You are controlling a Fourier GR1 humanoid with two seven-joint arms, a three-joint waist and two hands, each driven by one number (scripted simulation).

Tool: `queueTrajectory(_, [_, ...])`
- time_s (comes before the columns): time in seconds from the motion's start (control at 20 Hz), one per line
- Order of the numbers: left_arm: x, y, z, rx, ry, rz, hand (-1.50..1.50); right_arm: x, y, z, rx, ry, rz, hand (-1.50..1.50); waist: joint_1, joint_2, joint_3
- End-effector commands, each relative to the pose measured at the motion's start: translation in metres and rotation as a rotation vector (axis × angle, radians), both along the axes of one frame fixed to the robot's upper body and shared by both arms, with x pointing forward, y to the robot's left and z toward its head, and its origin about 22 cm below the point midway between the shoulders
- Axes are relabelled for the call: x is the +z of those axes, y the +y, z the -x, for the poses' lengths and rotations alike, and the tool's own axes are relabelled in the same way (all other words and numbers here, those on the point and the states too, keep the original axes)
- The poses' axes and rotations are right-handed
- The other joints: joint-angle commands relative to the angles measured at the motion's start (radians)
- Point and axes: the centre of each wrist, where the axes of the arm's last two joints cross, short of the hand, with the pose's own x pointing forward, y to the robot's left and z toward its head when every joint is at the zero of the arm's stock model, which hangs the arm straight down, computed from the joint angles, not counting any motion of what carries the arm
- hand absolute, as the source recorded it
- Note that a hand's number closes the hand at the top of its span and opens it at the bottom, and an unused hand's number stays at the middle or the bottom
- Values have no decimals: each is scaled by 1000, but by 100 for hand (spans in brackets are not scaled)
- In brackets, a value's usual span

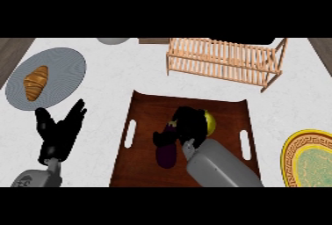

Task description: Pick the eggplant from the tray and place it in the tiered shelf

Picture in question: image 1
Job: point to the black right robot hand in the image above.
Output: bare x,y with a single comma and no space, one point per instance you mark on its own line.
190,123

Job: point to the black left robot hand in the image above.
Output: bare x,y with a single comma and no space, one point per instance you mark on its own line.
57,134

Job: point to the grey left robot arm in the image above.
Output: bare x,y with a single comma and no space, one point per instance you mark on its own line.
38,177

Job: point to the brown wooden tray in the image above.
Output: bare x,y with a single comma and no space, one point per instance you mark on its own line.
186,140

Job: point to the dark purple eggplant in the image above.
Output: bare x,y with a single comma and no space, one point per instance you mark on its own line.
165,155

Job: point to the pale wooden tiered shelf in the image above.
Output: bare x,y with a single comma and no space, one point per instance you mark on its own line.
226,60

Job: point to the yellow round fruit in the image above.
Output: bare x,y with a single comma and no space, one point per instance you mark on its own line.
211,123

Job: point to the brown croissant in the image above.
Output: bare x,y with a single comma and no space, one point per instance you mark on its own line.
35,82

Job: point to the grey round placemat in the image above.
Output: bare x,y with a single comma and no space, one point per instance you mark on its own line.
44,78

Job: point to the brown wooden block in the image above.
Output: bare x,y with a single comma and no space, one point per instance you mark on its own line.
153,40

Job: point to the yellow patterned plate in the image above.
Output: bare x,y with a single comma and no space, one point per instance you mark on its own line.
308,159

